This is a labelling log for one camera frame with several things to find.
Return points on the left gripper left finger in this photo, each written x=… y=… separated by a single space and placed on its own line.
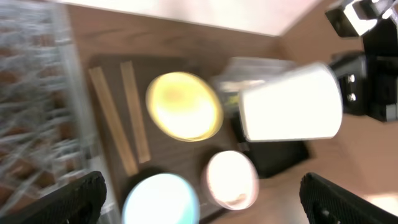
x=78 y=202

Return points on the light blue bowl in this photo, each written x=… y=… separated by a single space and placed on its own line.
x=163 y=198

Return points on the wooden chopstick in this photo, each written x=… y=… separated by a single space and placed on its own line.
x=113 y=121
x=135 y=110

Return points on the grey plastic dish rack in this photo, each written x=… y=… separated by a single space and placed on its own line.
x=48 y=135

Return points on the black waste tray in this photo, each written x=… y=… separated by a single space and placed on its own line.
x=269 y=158

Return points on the white paper cup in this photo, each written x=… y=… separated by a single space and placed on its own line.
x=304 y=103

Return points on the clear plastic bin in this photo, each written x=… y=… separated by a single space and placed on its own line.
x=245 y=72

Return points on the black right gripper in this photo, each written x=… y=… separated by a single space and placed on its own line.
x=368 y=78

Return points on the dark brown serving tray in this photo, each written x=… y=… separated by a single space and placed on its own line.
x=186 y=159

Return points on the pink bowl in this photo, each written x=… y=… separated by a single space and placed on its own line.
x=230 y=180

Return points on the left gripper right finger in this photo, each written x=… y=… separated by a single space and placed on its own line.
x=324 y=202

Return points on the yellow round plate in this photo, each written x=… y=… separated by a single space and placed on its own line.
x=184 y=106

